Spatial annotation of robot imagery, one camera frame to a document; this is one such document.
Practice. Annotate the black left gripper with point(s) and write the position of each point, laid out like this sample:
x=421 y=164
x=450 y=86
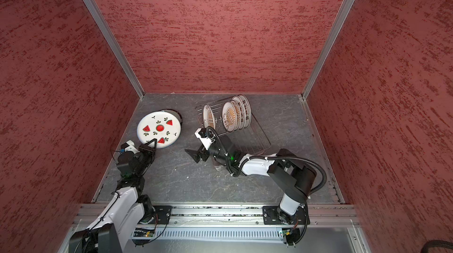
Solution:
x=147 y=148

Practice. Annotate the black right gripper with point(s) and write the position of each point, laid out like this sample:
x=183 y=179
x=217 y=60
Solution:
x=196 y=155

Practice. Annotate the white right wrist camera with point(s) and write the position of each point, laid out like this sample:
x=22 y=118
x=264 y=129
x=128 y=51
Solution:
x=203 y=135

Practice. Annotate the watermelon pattern white plate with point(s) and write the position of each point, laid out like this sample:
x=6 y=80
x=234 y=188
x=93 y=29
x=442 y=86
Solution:
x=162 y=126

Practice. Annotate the green rim fruit plate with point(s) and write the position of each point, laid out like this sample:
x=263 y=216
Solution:
x=247 y=109
x=242 y=111

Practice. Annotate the orange sunburst plate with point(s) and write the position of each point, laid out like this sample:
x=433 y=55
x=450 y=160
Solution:
x=238 y=114
x=229 y=116

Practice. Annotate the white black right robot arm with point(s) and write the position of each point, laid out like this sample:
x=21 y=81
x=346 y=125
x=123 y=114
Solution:
x=297 y=177

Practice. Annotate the aluminium left corner post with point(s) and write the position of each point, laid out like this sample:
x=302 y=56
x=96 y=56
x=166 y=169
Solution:
x=104 y=28

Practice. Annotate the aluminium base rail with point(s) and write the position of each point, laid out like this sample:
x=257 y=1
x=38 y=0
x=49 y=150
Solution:
x=245 y=222

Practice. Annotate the left circuit board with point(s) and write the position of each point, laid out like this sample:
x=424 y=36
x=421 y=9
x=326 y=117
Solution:
x=144 y=233

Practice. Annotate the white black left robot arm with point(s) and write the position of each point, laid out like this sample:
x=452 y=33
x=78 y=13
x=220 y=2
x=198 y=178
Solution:
x=128 y=208

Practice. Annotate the plain white large plate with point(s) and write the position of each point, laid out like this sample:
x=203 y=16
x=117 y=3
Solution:
x=176 y=114

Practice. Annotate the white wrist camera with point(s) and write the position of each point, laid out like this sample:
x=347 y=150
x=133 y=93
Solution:
x=129 y=146
x=203 y=135

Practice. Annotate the brown lettered rim plate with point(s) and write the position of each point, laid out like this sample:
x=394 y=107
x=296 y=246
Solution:
x=208 y=117

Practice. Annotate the right circuit board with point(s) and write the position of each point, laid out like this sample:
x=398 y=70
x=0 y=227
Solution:
x=290 y=237

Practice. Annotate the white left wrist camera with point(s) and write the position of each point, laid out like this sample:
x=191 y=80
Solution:
x=129 y=146

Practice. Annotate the aluminium corner post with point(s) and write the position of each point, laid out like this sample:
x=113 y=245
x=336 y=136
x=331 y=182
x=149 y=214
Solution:
x=104 y=28
x=336 y=27

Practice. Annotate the circuit board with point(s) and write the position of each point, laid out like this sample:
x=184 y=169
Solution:
x=144 y=233
x=290 y=237

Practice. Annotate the aluminium right corner post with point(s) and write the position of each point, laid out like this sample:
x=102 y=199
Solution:
x=336 y=27

